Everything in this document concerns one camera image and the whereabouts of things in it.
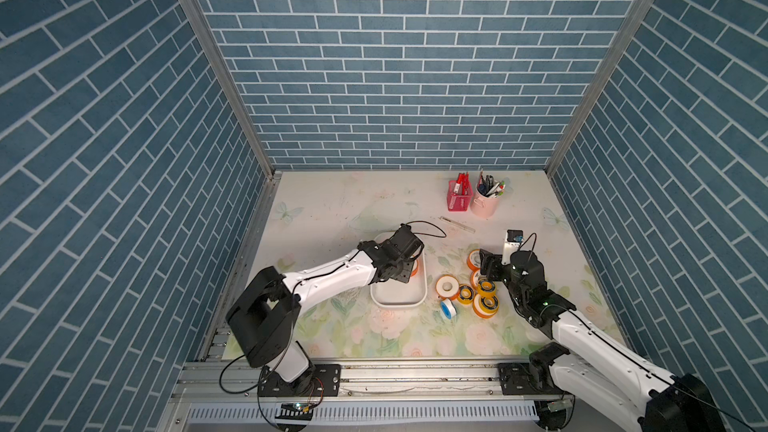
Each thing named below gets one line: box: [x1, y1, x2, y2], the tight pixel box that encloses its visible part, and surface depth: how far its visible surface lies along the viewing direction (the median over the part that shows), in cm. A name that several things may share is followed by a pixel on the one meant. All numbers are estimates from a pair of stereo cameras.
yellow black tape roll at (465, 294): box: [457, 284, 475, 305], surface depth 89 cm
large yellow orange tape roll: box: [472, 293, 500, 319], surface depth 85 cm
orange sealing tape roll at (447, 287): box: [435, 274, 460, 300], surface depth 89 cm
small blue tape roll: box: [440, 298, 457, 320], surface depth 84 cm
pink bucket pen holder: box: [470, 184, 501, 219], surface depth 104 cm
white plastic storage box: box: [370, 247, 428, 308], surface depth 87 cm
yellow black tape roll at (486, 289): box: [477, 279, 497, 299], surface depth 86 cm
